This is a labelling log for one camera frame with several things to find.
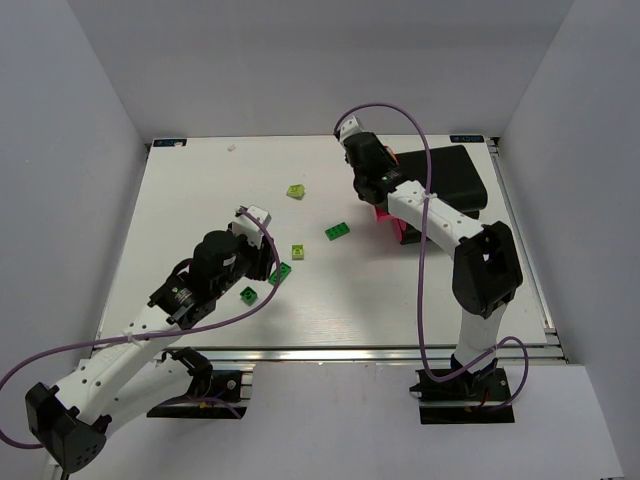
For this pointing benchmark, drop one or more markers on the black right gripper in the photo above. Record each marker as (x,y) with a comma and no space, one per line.
(360,151)

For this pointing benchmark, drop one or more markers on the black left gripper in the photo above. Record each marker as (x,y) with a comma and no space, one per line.
(265,257)

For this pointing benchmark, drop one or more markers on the pink top drawer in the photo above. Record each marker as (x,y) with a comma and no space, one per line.
(382,216)

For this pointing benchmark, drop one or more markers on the pink drawer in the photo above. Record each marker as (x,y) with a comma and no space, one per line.
(399,228)
(382,216)

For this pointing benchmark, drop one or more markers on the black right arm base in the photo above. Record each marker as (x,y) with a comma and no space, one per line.
(469,399)

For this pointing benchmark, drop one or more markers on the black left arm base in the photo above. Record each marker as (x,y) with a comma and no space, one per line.
(216,393)

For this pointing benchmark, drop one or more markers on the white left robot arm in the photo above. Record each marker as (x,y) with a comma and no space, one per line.
(73,418)

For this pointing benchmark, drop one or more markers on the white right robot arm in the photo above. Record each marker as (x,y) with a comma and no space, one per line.
(486,267)

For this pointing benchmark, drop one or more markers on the green upturned long lego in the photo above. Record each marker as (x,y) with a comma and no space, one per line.
(280,274)

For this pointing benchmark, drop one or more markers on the light green square lego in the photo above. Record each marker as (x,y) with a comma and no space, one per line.
(297,252)

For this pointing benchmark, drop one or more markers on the green upturned square lego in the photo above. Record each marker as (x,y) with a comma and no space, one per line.
(249,296)

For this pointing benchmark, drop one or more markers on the pink bottom drawer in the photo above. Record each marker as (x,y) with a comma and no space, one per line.
(399,228)

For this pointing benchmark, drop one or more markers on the green eight-stud lego plate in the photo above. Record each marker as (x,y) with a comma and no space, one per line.
(337,231)

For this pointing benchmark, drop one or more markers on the light green sloped lego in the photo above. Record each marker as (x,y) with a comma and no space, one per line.
(296,191)

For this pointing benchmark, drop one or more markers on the black drawer cabinet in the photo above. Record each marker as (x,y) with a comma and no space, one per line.
(455,179)

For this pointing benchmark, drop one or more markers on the right blue label sticker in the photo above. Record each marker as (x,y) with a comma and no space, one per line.
(466,139)

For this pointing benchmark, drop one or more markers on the blue label sticker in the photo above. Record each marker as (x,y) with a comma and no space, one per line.
(169,143)
(466,139)

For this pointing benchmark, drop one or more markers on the left blue label sticker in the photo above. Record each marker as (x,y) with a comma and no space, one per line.
(169,143)

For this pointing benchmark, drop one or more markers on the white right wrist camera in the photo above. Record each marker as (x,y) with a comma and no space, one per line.
(349,127)

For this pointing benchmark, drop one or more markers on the aluminium front rail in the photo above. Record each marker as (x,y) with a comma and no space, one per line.
(540,354)

